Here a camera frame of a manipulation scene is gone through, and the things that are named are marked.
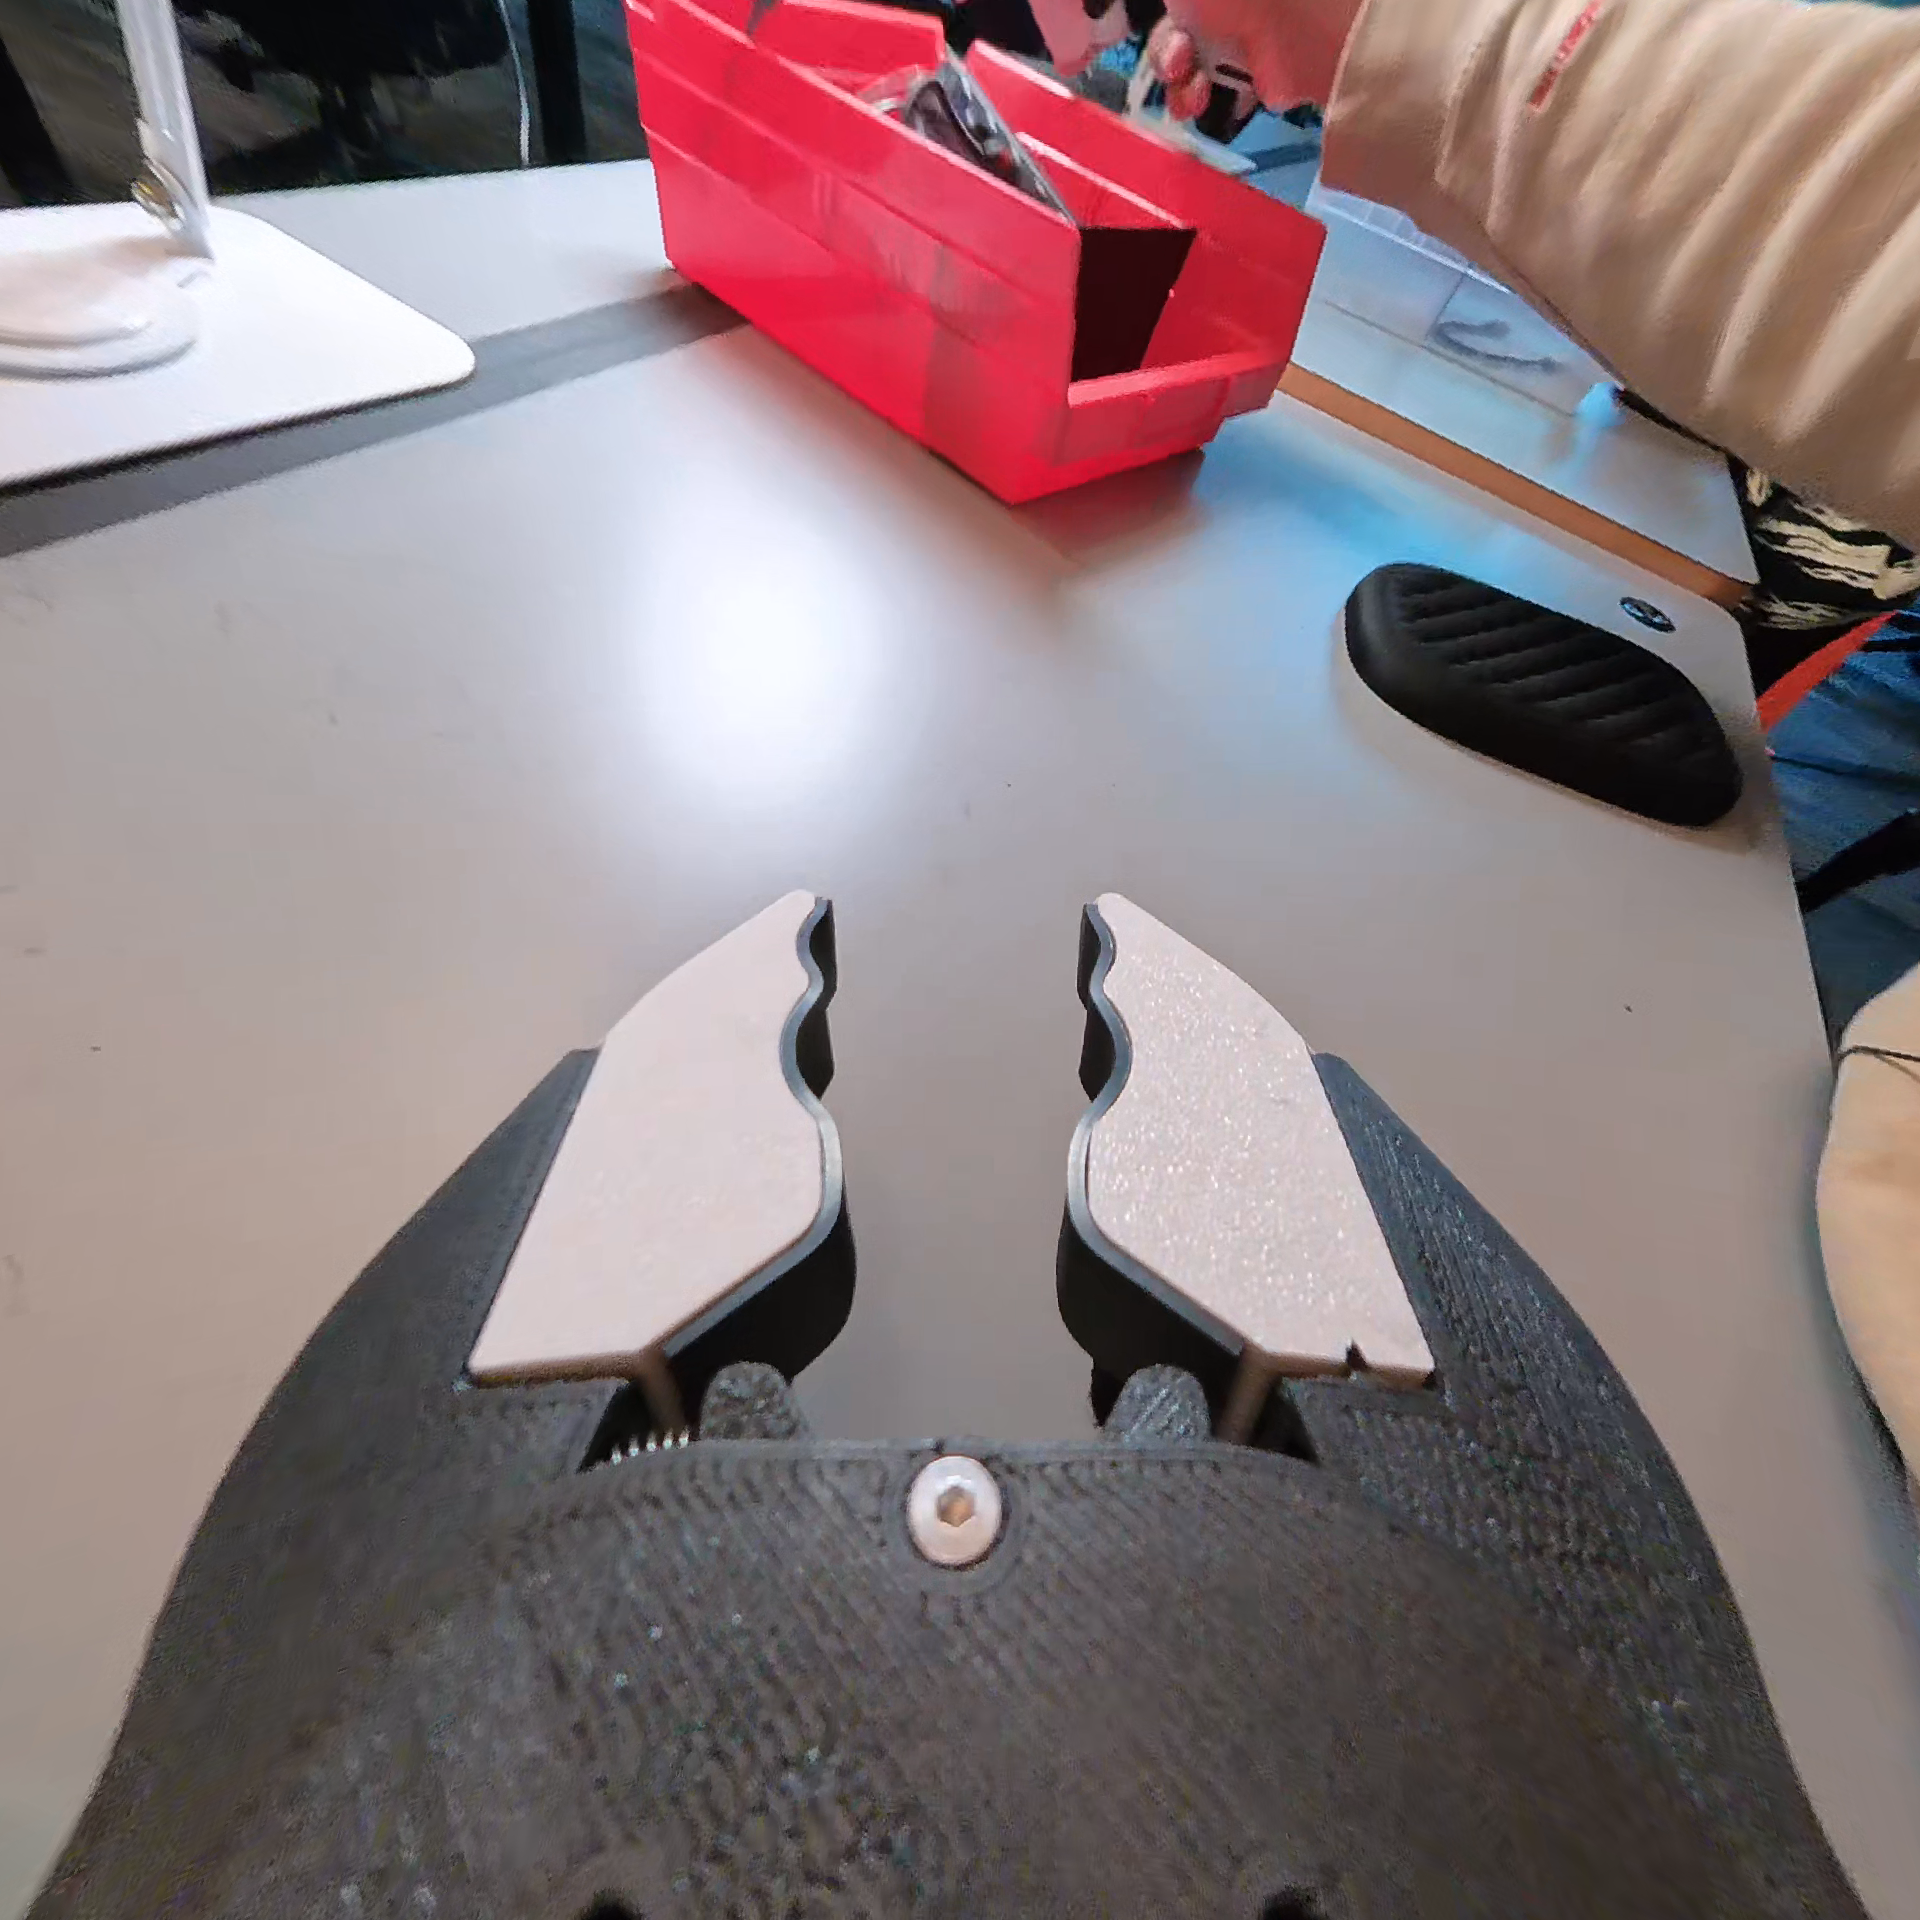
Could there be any clear plastic container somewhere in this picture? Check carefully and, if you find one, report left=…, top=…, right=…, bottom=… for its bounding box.
left=1296, top=180, right=1628, bottom=420

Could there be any red plastic bin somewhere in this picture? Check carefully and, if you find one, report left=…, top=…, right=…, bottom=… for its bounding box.
left=621, top=0, right=1328, bottom=507

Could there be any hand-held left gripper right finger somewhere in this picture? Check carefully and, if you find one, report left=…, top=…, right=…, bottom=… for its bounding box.
left=1056, top=892, right=1436, bottom=1446

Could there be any person's right hand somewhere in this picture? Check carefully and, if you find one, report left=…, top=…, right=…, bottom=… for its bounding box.
left=1147, top=0, right=1358, bottom=123

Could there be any clear plastic bag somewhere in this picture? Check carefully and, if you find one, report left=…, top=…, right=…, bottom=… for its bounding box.
left=861, top=46, right=1073, bottom=227

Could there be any black ribbed wrist rest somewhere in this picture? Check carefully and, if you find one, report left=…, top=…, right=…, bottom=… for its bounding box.
left=1345, top=562, right=1746, bottom=828

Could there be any person's right forearm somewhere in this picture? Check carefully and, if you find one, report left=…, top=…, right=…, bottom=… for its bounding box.
left=1319, top=0, right=1920, bottom=550

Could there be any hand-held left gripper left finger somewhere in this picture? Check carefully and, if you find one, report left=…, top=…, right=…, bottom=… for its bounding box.
left=468, top=891, right=856, bottom=1427

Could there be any instruction sheet on stand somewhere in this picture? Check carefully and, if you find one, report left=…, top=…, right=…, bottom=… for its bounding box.
left=0, top=0, right=476, bottom=490

